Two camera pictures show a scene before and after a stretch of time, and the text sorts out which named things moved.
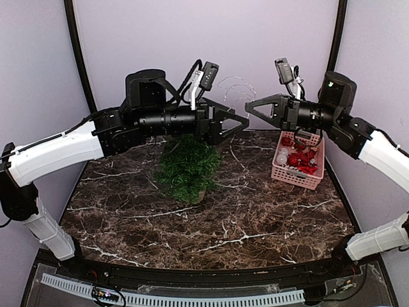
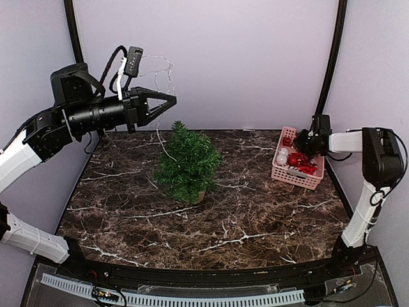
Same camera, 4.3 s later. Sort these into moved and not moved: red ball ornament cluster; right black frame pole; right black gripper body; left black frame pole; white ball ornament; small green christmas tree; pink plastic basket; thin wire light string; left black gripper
Moved: thin wire light string; right black gripper body; left black gripper
Not moved: pink plastic basket; red ball ornament cluster; left black frame pole; small green christmas tree; right black frame pole; white ball ornament
